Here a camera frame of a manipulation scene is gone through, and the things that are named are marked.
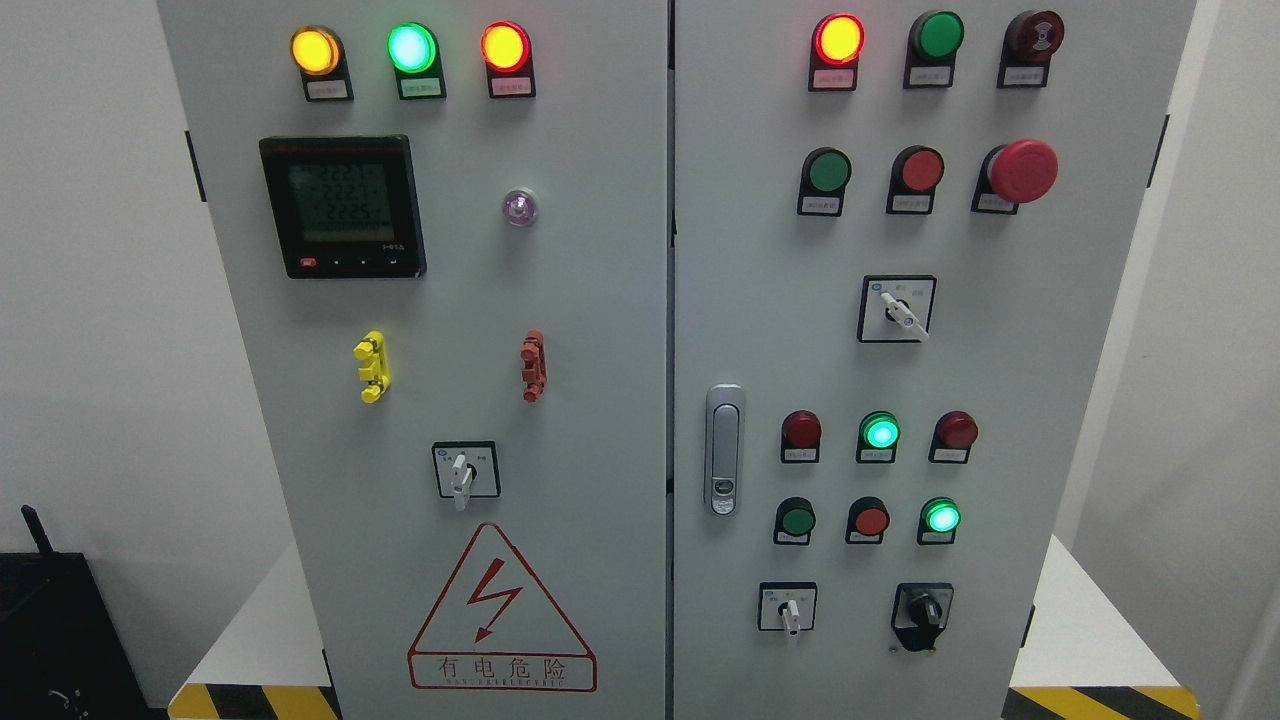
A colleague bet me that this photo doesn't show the white rotary selector switch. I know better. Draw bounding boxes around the white rotary selector switch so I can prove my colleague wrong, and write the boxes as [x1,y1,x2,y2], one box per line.
[858,275,938,343]
[431,441,500,511]
[756,582,818,635]

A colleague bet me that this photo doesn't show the red terminal connector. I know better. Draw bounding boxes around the red terminal connector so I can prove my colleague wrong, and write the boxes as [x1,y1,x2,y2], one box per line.
[518,329,548,404]

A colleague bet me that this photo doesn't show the dark red lamp left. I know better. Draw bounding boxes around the dark red lamp left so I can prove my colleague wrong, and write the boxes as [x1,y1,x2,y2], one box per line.
[780,410,822,464]

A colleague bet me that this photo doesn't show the clear white indicator lamp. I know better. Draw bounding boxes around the clear white indicator lamp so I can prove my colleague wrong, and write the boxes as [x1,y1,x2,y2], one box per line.
[502,187,538,227]

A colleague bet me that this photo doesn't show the grey electrical cabinet left door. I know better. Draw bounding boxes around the grey electrical cabinet left door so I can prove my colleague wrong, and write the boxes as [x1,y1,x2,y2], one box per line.
[157,1,668,719]

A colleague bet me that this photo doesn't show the grey electrical cabinet door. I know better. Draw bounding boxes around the grey electrical cabinet door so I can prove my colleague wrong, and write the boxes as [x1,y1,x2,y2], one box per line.
[157,1,668,719]
[672,1,1196,719]

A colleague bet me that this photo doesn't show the lit green lamp middle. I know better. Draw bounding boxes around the lit green lamp middle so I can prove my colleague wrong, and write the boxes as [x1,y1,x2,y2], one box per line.
[855,410,900,464]

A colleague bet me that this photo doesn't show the green push button upper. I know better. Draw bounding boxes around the green push button upper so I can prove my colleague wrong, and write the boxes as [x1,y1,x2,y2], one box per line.
[796,146,852,217]

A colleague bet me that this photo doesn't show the yellow terminal connector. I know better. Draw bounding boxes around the yellow terminal connector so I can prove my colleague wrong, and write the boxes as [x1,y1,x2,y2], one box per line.
[353,331,390,404]

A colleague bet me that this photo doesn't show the red push button lower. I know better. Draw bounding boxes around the red push button lower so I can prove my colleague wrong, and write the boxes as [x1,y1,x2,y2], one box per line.
[845,496,891,544]

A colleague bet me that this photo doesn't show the red push button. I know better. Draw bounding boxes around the red push button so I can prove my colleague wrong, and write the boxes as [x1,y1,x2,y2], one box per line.
[884,145,945,215]
[845,496,891,544]

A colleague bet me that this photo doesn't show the grey electrical cabinet right door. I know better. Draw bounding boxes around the grey electrical cabinet right door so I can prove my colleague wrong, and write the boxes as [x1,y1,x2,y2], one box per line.
[672,1,1196,719]

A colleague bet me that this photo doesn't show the red high voltage warning sticker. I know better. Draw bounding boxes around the red high voltage warning sticker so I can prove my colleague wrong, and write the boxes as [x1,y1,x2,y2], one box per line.
[407,521,596,693]

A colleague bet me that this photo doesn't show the dark red lamp right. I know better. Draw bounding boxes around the dark red lamp right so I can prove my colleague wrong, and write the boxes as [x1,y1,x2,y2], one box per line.
[929,410,979,464]

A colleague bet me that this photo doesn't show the red push button upper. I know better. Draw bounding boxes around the red push button upper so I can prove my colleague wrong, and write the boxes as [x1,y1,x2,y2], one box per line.
[884,145,945,215]

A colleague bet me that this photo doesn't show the black digital power meter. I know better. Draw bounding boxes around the black digital power meter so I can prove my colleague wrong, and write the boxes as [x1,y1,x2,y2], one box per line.
[259,135,428,279]

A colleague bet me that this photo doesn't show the lit green push button lower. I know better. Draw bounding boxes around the lit green push button lower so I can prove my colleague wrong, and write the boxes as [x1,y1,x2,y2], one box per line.
[916,496,963,546]

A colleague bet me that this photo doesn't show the red indicator lamp top left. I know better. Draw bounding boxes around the red indicator lamp top left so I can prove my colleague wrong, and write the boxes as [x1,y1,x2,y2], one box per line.
[480,20,536,99]

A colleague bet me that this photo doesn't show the red lit lamp right door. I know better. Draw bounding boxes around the red lit lamp right door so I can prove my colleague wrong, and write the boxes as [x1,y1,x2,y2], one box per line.
[806,13,865,92]

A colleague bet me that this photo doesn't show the green indicator lamp top left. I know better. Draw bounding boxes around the green indicator lamp top left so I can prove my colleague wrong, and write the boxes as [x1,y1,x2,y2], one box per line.
[387,22,447,101]

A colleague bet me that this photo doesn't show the red emergency stop mushroom button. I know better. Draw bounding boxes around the red emergency stop mushroom button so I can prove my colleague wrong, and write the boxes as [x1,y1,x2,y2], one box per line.
[972,138,1059,217]

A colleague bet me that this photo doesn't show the green lamp top right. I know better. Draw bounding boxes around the green lamp top right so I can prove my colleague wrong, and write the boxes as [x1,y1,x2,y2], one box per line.
[902,10,965,88]

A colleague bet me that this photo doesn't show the yellow indicator lamp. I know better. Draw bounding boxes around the yellow indicator lamp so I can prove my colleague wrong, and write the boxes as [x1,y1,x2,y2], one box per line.
[291,26,353,102]

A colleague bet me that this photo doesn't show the dark red buzzer lamp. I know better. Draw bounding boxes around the dark red buzzer lamp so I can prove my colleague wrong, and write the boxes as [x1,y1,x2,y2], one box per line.
[997,10,1065,88]

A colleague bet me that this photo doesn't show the white platform with hazard stripes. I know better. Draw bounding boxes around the white platform with hazard stripes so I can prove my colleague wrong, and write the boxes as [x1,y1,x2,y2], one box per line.
[168,539,1201,719]

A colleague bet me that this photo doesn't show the black box with antenna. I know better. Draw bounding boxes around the black box with antenna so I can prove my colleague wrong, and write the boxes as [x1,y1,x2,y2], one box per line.
[1,505,150,719]

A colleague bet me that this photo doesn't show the silver door lock handle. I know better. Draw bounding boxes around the silver door lock handle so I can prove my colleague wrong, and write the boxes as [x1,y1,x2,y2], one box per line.
[704,384,745,518]

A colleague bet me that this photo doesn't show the black rotary knob switch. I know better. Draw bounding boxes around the black rotary knob switch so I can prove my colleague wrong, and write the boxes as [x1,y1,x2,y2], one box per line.
[890,582,954,652]

